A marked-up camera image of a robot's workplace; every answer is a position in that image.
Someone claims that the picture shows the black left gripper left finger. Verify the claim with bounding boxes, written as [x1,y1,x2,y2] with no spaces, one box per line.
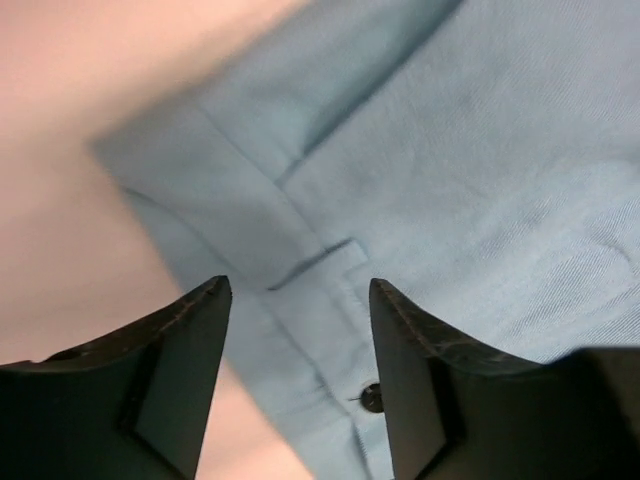
[1,276,232,479]

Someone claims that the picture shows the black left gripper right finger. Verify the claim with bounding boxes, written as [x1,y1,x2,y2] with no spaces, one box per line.
[369,279,639,480]

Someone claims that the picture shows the light blue trousers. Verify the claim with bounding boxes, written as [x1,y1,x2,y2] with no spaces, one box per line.
[95,1,639,479]

